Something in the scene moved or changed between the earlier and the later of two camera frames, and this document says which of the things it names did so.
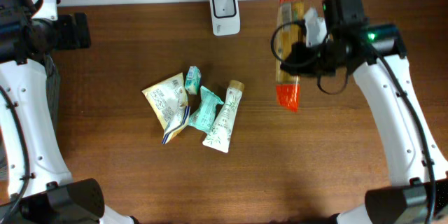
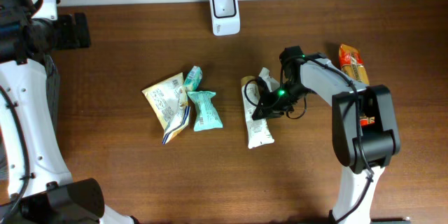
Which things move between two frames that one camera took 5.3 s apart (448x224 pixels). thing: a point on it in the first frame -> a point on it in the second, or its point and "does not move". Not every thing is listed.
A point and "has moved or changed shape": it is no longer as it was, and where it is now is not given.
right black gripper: (297, 53) -> (269, 112)
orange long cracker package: (290, 27) has moved or changed shape
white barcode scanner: (225, 11) does not move
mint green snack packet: (202, 117) has moved or changed shape
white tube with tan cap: (220, 135) -> (258, 131)
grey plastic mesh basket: (53, 79) does not move
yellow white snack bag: (169, 102) does not move
